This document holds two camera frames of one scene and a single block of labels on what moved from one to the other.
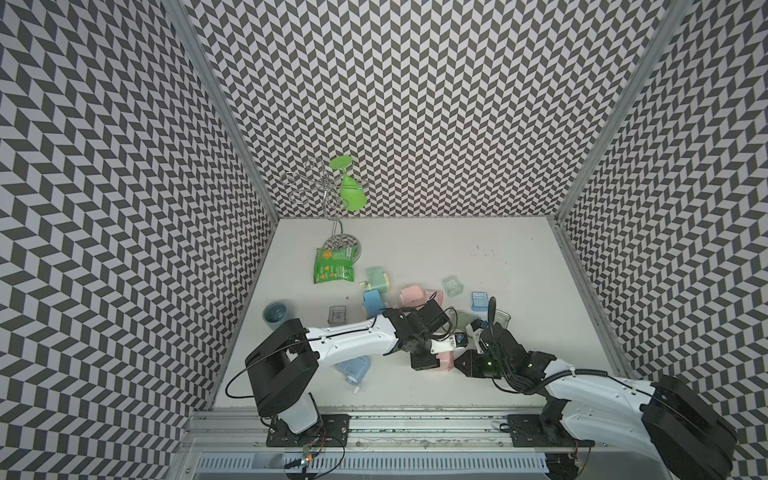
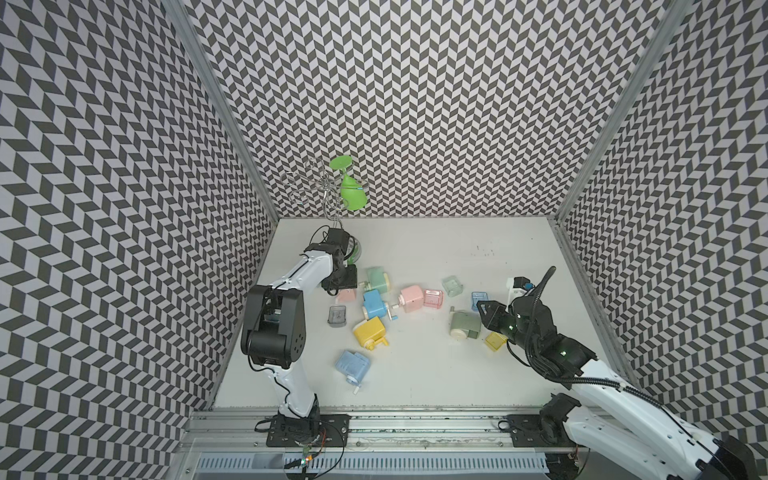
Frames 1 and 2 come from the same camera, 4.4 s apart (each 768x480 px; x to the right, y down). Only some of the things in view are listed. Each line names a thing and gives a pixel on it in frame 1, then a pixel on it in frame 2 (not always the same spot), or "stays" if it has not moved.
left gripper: (425, 362) -> (351, 279)
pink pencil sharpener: (411, 296) stays
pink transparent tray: (439, 296) stays
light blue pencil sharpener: (356, 370) stays
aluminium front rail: (380, 433) stays
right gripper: (470, 369) -> (495, 309)
